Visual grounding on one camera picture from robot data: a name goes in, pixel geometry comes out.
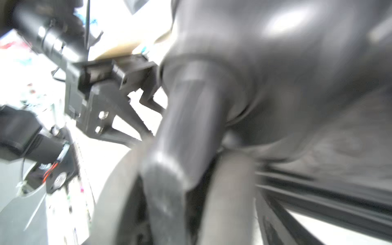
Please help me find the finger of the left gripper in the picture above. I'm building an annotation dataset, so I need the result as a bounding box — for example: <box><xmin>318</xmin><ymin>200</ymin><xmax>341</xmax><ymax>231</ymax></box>
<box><xmin>104</xmin><ymin>102</ymin><xmax>153</xmax><ymax>148</ymax></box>
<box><xmin>139</xmin><ymin>89</ymin><xmax>165</xmax><ymax>114</ymax></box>

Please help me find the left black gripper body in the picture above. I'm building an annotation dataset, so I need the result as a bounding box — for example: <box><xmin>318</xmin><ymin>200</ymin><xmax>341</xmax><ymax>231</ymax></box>
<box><xmin>64</xmin><ymin>54</ymin><xmax>159</xmax><ymax>141</ymax></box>

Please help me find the black white space suitcase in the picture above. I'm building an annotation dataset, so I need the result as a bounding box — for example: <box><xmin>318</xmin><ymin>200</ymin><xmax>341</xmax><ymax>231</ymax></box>
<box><xmin>86</xmin><ymin>1</ymin><xmax>392</xmax><ymax>245</ymax></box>

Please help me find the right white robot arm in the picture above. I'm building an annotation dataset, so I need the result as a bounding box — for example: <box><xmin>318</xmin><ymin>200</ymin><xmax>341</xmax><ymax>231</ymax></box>
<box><xmin>1</xmin><ymin>105</ymin><xmax>79</xmax><ymax>194</ymax></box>

